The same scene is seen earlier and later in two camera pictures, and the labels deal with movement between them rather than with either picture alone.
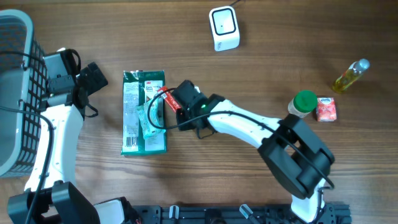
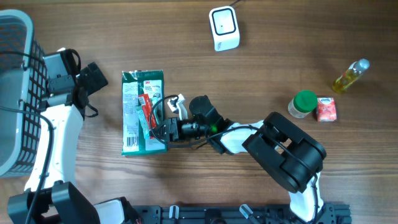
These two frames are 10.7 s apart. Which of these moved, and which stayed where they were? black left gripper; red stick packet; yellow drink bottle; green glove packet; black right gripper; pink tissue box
Moved: red stick packet; black right gripper
Stayed: black left gripper; pink tissue box; yellow drink bottle; green glove packet
